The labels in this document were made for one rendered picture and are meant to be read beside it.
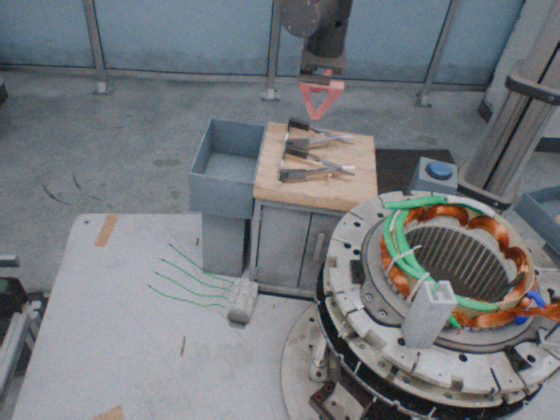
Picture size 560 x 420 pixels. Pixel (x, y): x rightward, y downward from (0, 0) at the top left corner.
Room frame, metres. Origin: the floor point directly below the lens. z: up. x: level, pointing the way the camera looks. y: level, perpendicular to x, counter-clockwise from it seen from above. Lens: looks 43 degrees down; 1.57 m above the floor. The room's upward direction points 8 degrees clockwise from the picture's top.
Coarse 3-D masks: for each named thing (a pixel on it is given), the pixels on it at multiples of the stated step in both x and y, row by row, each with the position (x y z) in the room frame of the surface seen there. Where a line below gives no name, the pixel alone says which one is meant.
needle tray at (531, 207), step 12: (528, 192) 0.64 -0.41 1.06; (540, 192) 0.66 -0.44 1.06; (552, 192) 0.67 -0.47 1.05; (528, 204) 0.63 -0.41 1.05; (540, 204) 0.66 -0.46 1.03; (552, 204) 0.67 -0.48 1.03; (528, 216) 0.61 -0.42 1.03; (540, 216) 0.60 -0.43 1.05; (552, 216) 0.64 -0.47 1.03; (540, 228) 0.59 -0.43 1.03; (552, 228) 0.57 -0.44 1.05; (552, 240) 0.56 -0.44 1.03; (552, 252) 0.57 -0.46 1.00
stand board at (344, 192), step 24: (264, 144) 0.68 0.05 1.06; (336, 144) 0.71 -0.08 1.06; (360, 144) 0.72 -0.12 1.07; (264, 168) 0.61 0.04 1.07; (288, 168) 0.62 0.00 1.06; (312, 168) 0.63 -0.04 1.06; (360, 168) 0.65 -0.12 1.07; (264, 192) 0.56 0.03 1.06; (288, 192) 0.56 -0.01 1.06; (312, 192) 0.57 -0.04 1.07; (336, 192) 0.57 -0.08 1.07; (360, 192) 0.58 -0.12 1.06
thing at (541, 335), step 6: (558, 324) 0.32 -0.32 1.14; (540, 330) 0.33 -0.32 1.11; (552, 330) 0.32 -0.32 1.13; (558, 330) 0.32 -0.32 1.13; (540, 336) 0.32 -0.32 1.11; (546, 336) 0.32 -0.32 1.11; (552, 336) 0.32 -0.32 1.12; (558, 336) 0.32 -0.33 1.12; (540, 342) 0.32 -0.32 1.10; (546, 342) 0.32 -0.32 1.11; (552, 342) 0.32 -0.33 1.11; (558, 342) 0.32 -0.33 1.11; (546, 348) 0.31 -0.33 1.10; (552, 348) 0.31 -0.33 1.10; (558, 348) 0.31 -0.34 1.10
